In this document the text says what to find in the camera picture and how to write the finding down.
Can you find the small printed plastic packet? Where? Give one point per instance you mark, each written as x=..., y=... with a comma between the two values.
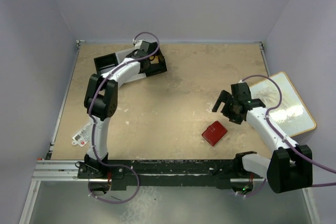
x=83, y=136

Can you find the red leather card holder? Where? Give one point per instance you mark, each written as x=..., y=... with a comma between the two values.
x=214, y=133

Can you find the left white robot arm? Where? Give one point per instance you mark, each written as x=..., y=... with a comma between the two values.
x=101, y=102

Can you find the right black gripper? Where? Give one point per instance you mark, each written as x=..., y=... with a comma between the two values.
x=234, y=118

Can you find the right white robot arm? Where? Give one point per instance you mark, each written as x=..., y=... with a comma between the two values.
x=289, y=167

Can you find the aluminium frame rail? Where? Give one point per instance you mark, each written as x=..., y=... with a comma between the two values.
x=47, y=171

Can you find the black white three-compartment tray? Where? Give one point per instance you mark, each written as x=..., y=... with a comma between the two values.
x=105, y=64

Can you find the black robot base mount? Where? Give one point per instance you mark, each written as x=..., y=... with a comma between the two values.
x=121, y=174

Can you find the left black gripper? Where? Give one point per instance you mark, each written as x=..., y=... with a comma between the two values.
x=149, y=70

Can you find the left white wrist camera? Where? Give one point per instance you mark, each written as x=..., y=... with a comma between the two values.
x=142, y=45

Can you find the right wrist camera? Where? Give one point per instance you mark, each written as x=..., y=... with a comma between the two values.
x=241, y=91

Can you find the wooden framed whiteboard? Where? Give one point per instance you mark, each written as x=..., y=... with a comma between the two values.
x=292, y=115

